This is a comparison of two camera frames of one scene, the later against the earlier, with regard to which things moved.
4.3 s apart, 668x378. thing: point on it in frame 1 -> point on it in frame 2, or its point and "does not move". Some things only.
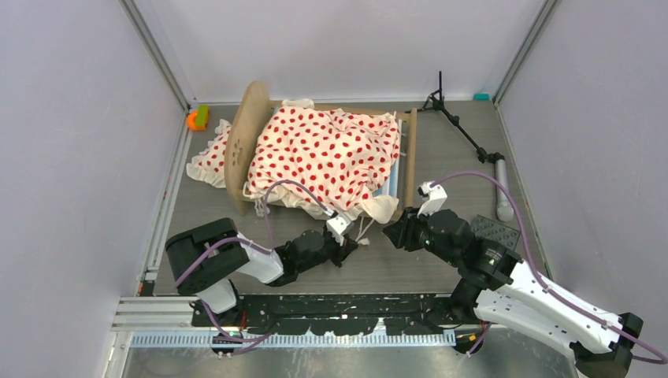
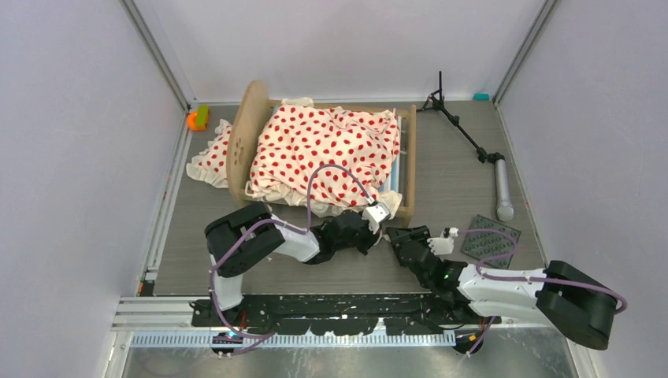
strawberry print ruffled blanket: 325,159 does not move
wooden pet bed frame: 253,101 does not move
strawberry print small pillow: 209,165 does not move
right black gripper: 402,231 -> 398,235
